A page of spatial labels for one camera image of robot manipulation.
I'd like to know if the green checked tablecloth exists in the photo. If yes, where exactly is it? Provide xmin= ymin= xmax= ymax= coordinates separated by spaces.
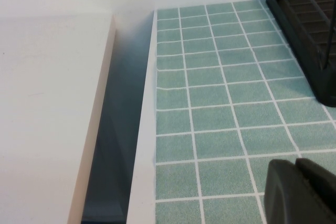
xmin=154 ymin=0 xmax=336 ymax=224

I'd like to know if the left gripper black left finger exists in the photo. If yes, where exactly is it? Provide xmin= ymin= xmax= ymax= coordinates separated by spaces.
xmin=264 ymin=159 xmax=336 ymax=224

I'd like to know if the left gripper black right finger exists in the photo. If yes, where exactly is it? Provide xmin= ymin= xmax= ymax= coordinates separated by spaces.
xmin=296 ymin=157 xmax=336 ymax=202

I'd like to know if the black wire dish rack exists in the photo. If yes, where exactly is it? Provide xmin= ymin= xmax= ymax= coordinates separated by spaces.
xmin=265 ymin=0 xmax=336 ymax=108
xmin=272 ymin=0 xmax=336 ymax=70

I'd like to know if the white side cabinet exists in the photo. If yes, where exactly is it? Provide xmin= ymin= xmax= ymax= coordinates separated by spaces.
xmin=0 ymin=13 xmax=118 ymax=224

